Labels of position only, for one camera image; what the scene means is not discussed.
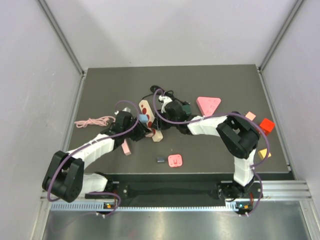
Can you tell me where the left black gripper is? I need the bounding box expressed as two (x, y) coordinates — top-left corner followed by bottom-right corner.
(123, 116), (151, 142)

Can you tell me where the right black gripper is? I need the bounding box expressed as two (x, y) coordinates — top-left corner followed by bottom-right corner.
(153, 108), (180, 131)

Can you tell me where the blue plug adapter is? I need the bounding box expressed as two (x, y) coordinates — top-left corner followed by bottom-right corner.
(139, 114), (149, 124)

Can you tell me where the dark green cube socket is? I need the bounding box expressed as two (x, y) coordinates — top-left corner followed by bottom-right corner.
(182, 104), (192, 117)

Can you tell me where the beige power strip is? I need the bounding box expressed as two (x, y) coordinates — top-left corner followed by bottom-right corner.
(139, 99), (163, 143)

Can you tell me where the pink long power strip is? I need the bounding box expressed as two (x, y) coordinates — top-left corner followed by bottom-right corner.
(121, 139), (132, 156)

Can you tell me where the black power cable with plug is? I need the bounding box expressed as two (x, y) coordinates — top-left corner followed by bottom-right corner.
(141, 85), (191, 107)

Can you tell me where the small purple grey plug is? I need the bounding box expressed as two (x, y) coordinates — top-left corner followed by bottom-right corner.
(156, 156), (166, 164)

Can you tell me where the pink triangular socket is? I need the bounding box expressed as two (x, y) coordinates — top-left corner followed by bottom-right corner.
(196, 96), (221, 117)

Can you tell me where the pink usb cable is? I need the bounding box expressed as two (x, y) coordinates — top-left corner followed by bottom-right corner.
(74, 115), (116, 129)

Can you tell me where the small pink usb plug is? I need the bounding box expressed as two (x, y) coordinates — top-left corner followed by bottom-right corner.
(168, 154), (183, 168)

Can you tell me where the peach plug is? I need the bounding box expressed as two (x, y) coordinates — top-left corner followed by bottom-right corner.
(245, 111), (256, 121)

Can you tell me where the red cube plug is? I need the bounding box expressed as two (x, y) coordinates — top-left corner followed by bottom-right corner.
(259, 118), (275, 136)

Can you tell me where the yellow orange plug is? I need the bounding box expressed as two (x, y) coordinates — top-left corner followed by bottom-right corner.
(257, 148), (268, 160)

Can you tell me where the small pink plug adapter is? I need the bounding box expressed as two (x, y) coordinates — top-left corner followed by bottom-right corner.
(145, 132), (154, 138)

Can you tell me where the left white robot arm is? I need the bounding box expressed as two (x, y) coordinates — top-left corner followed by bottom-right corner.
(42, 111), (151, 203)

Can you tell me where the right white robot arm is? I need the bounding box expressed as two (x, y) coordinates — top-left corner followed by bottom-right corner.
(154, 95), (260, 198)

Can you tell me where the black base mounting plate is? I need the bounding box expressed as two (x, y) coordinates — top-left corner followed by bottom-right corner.
(84, 173), (253, 201)

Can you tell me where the grey slotted cable duct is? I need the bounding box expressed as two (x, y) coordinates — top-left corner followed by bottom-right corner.
(50, 201), (245, 212)

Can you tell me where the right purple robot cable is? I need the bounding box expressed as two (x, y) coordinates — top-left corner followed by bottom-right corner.
(152, 88), (272, 217)

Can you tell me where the left aluminium frame post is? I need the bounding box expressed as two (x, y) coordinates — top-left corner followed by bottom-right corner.
(36, 0), (85, 76)

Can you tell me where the aluminium frame post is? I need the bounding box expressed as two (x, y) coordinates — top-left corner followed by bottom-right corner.
(36, 0), (85, 76)
(257, 0), (305, 74)

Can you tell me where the right aluminium frame post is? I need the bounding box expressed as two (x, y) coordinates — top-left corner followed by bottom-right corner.
(257, 0), (305, 74)

